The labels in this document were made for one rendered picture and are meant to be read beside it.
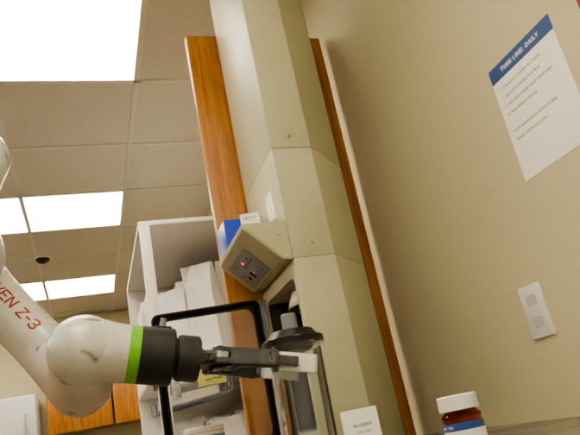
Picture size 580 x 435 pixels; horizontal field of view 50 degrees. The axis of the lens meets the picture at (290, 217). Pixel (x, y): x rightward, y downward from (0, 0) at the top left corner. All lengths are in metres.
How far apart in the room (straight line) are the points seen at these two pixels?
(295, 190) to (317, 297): 0.28
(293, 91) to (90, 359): 0.99
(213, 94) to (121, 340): 1.25
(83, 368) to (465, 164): 1.03
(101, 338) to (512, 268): 0.92
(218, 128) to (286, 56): 0.39
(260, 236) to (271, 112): 0.35
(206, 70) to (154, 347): 1.32
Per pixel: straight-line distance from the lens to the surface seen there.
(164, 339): 1.01
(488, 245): 1.55
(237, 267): 1.71
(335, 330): 1.49
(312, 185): 1.60
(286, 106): 1.69
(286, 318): 1.09
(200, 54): 2.19
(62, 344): 1.00
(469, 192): 1.59
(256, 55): 1.76
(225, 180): 1.96
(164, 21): 2.64
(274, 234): 1.51
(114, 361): 1.00
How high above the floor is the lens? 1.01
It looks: 19 degrees up
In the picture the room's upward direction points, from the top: 12 degrees counter-clockwise
